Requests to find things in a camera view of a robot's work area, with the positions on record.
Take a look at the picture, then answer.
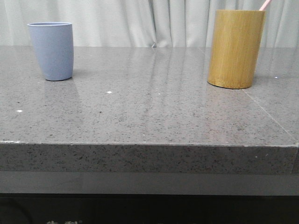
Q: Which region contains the blue plastic cup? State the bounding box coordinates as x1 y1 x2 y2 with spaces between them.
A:
28 22 74 81

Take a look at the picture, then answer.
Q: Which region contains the pale green curtain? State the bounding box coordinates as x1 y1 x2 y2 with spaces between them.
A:
0 0 299 49

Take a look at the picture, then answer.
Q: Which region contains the bamboo cylinder holder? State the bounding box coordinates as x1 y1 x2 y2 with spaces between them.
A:
207 10 265 89

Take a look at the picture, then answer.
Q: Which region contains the dark cabinet under counter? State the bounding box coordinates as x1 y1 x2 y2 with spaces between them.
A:
0 171 299 224

